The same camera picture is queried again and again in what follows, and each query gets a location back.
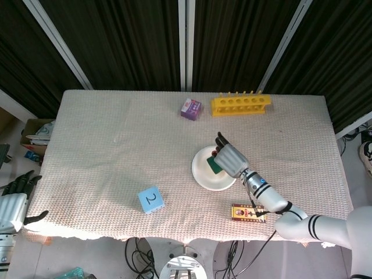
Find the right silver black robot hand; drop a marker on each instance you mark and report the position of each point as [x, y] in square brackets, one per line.
[232, 160]

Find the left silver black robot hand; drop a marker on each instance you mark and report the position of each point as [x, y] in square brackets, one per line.
[11, 209]

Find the green block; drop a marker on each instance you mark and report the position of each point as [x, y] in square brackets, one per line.
[214, 165]

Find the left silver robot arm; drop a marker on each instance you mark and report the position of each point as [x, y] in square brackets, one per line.
[5, 250]

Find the round white robot base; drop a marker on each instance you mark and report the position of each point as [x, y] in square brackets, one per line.
[183, 266]

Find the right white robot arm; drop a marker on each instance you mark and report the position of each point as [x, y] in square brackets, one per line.
[270, 197]

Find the white paper plate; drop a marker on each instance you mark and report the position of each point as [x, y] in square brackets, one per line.
[203, 174]

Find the yellow test tube rack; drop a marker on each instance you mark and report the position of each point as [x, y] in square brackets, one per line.
[241, 110]

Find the yellow red spice box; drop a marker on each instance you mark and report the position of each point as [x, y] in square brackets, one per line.
[244, 213]

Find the small purple carton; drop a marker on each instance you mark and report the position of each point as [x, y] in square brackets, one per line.
[191, 110]

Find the brown cardboard box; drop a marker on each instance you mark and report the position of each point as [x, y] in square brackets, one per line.
[29, 130]

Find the teal plastic bag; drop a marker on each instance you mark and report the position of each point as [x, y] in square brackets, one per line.
[71, 273]

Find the blue numbered foam cube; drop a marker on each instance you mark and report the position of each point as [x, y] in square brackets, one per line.
[151, 200]

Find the beige woven tablecloth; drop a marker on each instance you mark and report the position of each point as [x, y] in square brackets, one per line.
[116, 162]

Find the black pleated curtain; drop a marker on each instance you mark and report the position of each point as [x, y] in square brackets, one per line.
[340, 58]
[238, 43]
[122, 43]
[23, 58]

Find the white black sneaker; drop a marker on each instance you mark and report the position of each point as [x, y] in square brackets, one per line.
[366, 157]

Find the white horizontal frame rail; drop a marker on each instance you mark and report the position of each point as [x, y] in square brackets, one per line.
[14, 104]
[354, 128]

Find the white vertical frame post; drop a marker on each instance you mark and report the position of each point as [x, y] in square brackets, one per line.
[186, 43]

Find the white slanted frame post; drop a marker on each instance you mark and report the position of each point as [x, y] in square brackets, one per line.
[284, 43]
[58, 43]

